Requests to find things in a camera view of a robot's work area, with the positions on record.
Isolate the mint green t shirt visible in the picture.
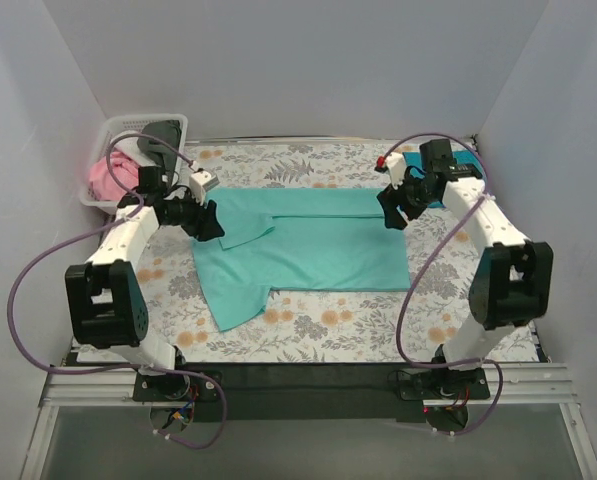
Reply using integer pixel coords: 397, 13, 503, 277
191, 188, 411, 331

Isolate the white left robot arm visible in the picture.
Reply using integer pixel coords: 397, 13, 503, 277
65, 167, 225, 370

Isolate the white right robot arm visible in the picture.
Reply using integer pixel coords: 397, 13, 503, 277
375, 133, 554, 371

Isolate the folded teal t shirt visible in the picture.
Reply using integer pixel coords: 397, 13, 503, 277
400, 152, 484, 216

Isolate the pink t shirt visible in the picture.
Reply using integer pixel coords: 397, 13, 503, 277
88, 151, 144, 201

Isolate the dark grey t shirt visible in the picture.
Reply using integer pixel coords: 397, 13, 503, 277
137, 120, 182, 175

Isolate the white t shirt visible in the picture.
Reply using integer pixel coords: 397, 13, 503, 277
114, 137, 157, 167

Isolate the white plastic laundry basket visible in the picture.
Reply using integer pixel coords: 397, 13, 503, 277
80, 113, 189, 215

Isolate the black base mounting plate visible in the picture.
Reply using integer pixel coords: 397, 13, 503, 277
132, 362, 492, 425

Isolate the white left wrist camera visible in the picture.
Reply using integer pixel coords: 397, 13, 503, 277
187, 170, 219, 205

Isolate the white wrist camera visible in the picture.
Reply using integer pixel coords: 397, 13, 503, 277
187, 170, 219, 205
374, 152, 407, 189

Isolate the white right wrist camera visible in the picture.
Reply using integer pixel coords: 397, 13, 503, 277
374, 152, 407, 189

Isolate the aluminium frame rail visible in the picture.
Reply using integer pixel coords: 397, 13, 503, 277
39, 368, 141, 407

